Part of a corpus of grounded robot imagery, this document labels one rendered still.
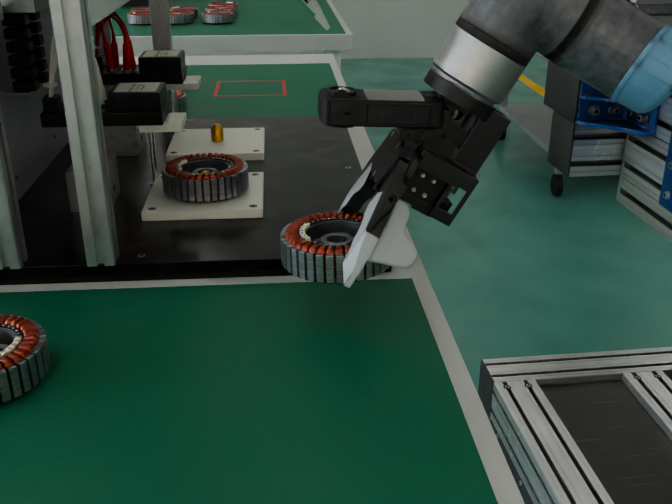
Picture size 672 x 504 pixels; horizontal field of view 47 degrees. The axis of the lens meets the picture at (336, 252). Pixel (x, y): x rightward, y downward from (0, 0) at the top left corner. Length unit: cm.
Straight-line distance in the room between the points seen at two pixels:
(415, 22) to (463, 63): 576
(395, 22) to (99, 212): 567
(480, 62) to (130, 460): 43
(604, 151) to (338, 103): 72
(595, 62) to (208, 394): 44
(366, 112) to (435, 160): 8
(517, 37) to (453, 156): 12
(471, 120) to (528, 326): 166
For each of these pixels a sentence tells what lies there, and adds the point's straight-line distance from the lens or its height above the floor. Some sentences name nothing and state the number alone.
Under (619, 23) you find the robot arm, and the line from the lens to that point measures 72.
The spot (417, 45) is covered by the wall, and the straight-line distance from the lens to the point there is 649.
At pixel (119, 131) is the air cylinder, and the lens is 125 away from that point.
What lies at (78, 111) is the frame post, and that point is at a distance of 83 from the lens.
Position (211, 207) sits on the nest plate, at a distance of 99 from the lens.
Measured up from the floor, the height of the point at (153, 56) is 92.
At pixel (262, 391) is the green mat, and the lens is 67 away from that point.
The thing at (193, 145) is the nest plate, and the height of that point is 78.
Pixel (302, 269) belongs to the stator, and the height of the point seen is 81.
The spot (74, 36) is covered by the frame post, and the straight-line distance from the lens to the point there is 81.
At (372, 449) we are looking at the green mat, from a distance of 61.
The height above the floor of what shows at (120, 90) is 92.
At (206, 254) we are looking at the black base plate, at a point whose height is 77.
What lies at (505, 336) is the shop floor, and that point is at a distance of 229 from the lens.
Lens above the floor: 113
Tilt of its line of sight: 24 degrees down
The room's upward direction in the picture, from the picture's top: straight up
